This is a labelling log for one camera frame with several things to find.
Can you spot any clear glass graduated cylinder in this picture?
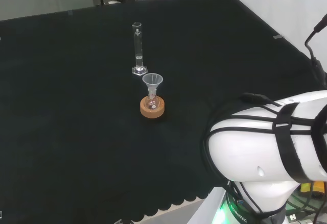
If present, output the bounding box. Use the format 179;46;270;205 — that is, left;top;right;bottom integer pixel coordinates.
131;22;148;76

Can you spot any clear plastic funnel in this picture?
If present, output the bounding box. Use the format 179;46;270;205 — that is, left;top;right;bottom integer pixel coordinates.
142;73;163;96

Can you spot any small round-bottom glass flask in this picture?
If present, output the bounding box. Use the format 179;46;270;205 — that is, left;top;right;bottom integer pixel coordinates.
146;93;160;110

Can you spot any black bench cloth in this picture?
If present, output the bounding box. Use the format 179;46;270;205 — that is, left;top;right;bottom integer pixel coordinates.
0;0;327;222

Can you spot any yellow stop button box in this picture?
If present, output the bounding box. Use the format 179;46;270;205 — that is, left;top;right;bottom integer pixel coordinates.
299;181;325;194

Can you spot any black arm cable with plug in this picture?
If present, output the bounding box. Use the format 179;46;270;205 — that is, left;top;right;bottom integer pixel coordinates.
303;13;327;83

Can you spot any cork ring stand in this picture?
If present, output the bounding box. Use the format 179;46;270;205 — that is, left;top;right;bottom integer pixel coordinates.
139;95;166;119

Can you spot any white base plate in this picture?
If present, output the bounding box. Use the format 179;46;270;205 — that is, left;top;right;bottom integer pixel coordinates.
188;187;230;224

